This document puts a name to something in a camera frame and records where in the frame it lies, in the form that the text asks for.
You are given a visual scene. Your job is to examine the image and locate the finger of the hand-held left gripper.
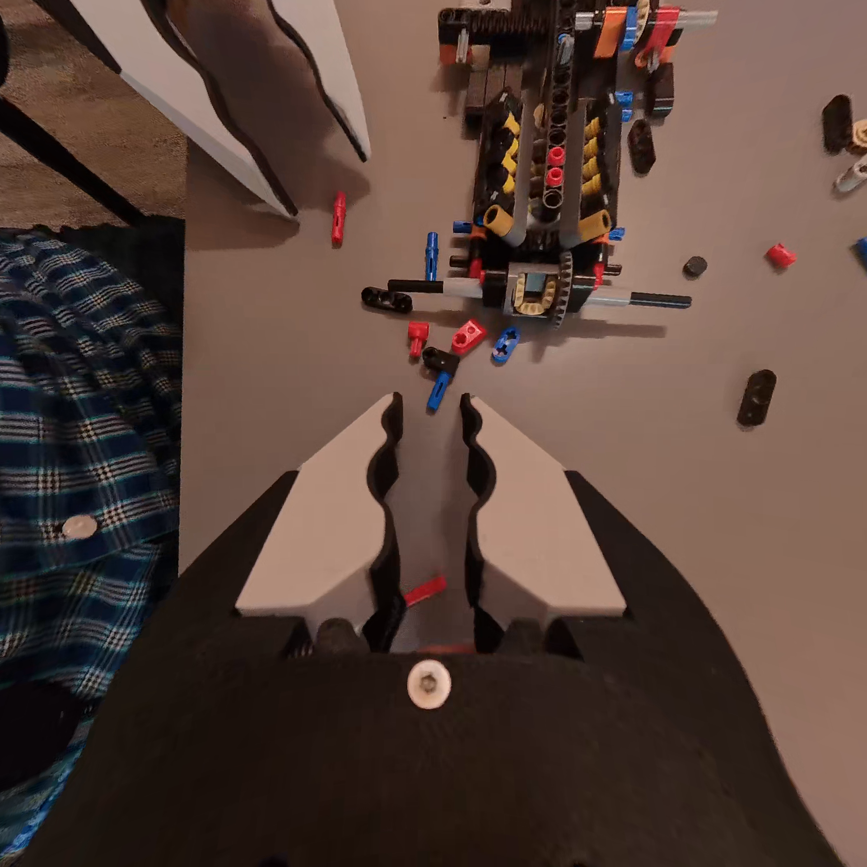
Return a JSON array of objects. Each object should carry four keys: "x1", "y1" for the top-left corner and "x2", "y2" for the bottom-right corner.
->
[
  {"x1": 267, "y1": 0, "x2": 372, "y2": 163},
  {"x1": 68, "y1": 0, "x2": 299, "y2": 219}
]

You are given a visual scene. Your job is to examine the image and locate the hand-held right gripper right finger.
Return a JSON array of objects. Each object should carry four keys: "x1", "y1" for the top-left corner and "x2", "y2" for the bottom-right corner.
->
[{"x1": 459, "y1": 393, "x2": 628, "y2": 653}]

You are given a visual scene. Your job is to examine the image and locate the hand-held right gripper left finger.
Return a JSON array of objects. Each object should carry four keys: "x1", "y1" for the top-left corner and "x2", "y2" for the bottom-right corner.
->
[{"x1": 233, "y1": 392, "x2": 407, "y2": 653}]

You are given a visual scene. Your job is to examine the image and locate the multicoloured lego vehicle model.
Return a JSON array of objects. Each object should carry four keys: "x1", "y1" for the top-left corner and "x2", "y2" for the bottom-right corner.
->
[{"x1": 387, "y1": 0, "x2": 719, "y2": 333}]

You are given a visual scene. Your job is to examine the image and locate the black furniture leg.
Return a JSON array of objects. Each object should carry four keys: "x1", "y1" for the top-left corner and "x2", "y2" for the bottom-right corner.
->
[{"x1": 0, "y1": 98, "x2": 146, "y2": 224}]

